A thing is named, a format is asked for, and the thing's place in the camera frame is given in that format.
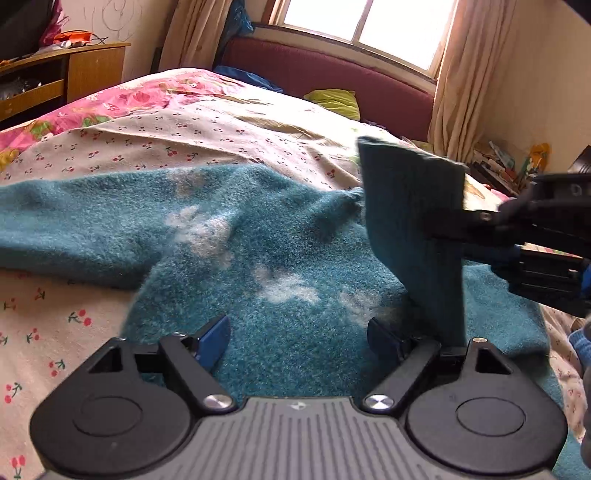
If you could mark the teal fuzzy sweater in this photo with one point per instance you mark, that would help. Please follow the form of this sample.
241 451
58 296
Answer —
277 258

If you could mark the pink cloth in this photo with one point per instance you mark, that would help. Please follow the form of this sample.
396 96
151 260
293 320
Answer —
54 25

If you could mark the wooden cabinet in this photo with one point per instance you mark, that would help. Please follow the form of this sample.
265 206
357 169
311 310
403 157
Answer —
92 69

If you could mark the person's right forearm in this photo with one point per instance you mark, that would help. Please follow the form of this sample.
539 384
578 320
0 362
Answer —
581 346

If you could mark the blue blanket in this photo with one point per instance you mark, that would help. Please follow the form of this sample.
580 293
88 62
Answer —
251 77

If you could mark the yellow-green pillow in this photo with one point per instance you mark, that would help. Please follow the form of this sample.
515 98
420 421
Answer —
337 102

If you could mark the beige curtain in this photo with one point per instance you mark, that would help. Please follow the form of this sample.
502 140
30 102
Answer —
466 92
194 32

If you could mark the orange plastic bag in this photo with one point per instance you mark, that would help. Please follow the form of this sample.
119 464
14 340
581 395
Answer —
74 37

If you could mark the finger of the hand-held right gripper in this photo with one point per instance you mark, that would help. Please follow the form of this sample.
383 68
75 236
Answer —
545 277
461 226

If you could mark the black television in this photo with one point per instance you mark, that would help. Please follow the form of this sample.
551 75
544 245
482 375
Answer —
23 23

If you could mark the window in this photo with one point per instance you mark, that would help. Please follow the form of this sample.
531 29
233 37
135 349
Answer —
323 18

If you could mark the pile of books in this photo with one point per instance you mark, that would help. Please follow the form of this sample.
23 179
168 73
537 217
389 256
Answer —
501 166

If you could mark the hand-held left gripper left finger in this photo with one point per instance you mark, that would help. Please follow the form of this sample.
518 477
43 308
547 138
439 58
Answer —
214 339

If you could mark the blue cloth bundle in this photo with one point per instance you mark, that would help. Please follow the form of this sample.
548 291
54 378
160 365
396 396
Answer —
241 16

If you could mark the cherry print bed sheet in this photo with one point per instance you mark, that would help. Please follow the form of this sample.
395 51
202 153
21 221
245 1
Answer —
55 323

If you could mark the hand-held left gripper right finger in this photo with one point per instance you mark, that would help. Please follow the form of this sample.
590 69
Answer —
383 339

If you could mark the maroon padded headboard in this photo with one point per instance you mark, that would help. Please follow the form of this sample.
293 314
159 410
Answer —
369 87

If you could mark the pink floral quilt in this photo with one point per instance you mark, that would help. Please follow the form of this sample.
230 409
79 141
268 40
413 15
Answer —
129 99

